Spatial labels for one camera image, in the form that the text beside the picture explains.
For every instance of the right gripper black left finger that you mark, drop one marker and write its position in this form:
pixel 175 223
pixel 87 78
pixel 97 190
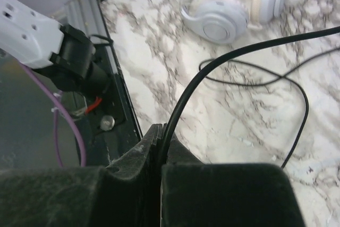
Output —
pixel 125 193

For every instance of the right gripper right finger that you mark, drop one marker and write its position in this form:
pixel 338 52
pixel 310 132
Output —
pixel 232 194

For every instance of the white over-ear headphones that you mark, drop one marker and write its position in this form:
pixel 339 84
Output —
pixel 223 21

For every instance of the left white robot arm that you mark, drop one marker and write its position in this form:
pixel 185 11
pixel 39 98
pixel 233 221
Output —
pixel 59 52

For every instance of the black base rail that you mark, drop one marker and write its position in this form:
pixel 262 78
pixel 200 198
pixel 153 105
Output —
pixel 110 129

